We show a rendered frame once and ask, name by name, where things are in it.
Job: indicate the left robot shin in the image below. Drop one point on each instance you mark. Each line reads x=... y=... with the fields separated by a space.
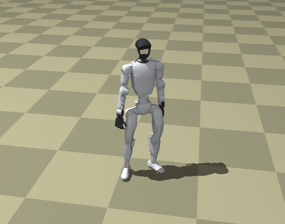
x=154 y=149

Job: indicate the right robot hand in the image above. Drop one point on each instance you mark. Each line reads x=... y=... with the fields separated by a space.
x=119 y=121

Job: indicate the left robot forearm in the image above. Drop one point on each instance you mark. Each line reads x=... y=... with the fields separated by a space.
x=160 y=95

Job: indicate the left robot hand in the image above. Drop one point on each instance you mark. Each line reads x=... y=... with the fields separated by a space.
x=162 y=107

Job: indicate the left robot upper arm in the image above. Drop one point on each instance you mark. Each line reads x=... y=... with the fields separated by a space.
x=159 y=74

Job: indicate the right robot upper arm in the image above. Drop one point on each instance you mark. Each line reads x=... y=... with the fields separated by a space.
x=125 y=71

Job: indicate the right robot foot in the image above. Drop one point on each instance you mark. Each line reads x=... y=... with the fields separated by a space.
x=125 y=173

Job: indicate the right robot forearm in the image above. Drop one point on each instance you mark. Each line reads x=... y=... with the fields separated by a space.
x=121 y=102

